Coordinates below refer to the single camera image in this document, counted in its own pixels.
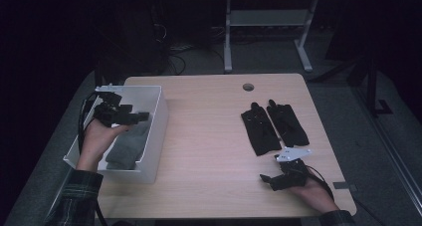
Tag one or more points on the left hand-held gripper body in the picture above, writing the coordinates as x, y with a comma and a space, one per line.
109, 111

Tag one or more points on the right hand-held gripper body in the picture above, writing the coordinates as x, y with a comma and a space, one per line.
293, 176

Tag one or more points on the white box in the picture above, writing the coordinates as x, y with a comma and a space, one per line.
157, 136

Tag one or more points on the plain grey mitten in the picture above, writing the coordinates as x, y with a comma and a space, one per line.
132, 143

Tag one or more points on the black glove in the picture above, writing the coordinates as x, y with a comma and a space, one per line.
288, 124
262, 133

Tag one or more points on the person's right hand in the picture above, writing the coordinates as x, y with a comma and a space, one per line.
316, 197

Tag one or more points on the person's left hand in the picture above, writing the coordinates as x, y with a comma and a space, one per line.
94, 143

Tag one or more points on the black tape strip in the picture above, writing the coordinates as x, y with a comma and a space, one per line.
345, 186

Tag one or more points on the aluminium rail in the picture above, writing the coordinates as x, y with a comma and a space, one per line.
54, 202
391, 153

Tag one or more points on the grey metal table frame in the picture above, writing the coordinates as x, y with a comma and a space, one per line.
265, 17

